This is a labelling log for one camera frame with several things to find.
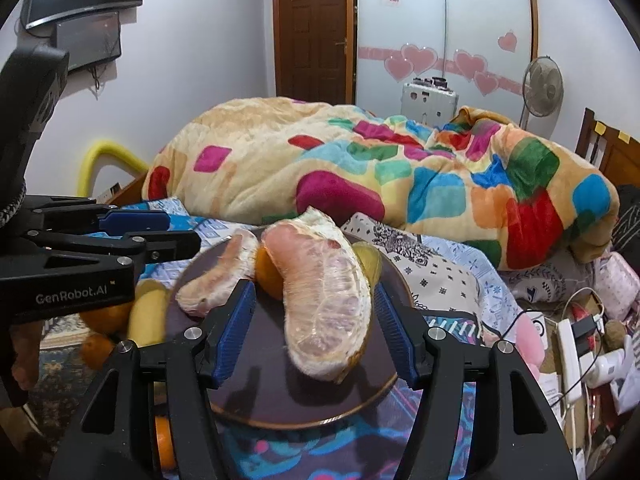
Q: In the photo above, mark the white power strip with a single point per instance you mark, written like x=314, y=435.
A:
x=571, y=371

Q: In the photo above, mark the pink plush toy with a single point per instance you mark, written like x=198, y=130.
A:
x=529, y=344

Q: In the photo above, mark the large orange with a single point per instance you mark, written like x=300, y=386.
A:
x=108, y=321

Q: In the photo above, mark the yellow foam tube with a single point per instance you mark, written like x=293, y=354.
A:
x=111, y=152

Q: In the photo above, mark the dark purple round plate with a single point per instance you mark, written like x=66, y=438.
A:
x=267, y=391

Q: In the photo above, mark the frosted wardrobe with hearts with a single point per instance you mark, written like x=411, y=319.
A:
x=481, y=47

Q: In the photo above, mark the white electronic device box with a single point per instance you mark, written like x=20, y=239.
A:
x=429, y=101

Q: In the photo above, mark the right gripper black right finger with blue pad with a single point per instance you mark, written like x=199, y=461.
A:
x=515, y=434

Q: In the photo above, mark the orange on plate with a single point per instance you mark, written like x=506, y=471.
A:
x=267, y=275

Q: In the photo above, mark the large pomelo segment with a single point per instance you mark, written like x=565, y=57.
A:
x=327, y=297

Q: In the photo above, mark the small black wall monitor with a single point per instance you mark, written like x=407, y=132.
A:
x=89, y=40

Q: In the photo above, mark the standing electric fan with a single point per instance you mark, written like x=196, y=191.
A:
x=542, y=89

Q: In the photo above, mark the small mandarin orange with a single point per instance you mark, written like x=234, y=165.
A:
x=95, y=350

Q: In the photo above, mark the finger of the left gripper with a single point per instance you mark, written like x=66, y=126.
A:
x=149, y=247
x=130, y=220

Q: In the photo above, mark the colourful patchwork blanket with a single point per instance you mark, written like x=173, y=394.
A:
x=477, y=180

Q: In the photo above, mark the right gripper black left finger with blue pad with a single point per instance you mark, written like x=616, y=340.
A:
x=113, y=434

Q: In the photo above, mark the small pomelo segment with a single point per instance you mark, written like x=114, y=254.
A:
x=213, y=288

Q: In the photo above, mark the operator hand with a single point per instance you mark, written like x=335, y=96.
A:
x=26, y=340

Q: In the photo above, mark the yellow fruit piece on plate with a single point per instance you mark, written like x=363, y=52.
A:
x=370, y=261

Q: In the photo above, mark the brown wooden door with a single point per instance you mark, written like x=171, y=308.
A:
x=314, y=44

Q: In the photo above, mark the wooden chair backrest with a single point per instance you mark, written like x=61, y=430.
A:
x=614, y=152

